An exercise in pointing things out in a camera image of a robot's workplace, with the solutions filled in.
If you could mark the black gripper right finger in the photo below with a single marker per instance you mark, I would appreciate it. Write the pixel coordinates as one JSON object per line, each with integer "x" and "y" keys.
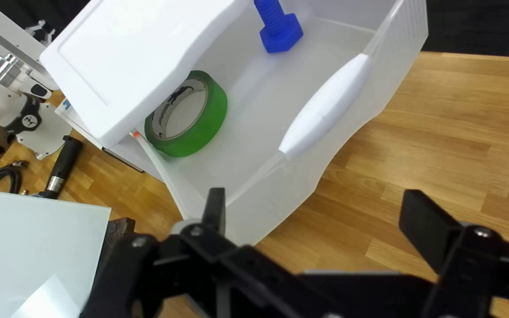
{"x": 478, "y": 271}

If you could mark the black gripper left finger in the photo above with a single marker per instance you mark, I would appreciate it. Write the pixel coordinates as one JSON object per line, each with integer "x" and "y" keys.
{"x": 167, "y": 276}

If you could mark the white translucent plastic drawer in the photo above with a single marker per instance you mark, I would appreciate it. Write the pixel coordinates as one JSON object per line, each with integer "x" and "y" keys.
{"x": 278, "y": 106}

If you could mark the green tape roll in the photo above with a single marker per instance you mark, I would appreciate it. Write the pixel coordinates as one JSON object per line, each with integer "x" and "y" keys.
{"x": 208, "y": 117}

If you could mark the blue plastic toy bolt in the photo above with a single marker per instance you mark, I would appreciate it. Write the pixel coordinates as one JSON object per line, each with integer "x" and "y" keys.
{"x": 278, "y": 32}

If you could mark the white plastic drawer cabinet frame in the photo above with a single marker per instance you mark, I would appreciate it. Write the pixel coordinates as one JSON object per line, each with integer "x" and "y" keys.
{"x": 137, "y": 53}

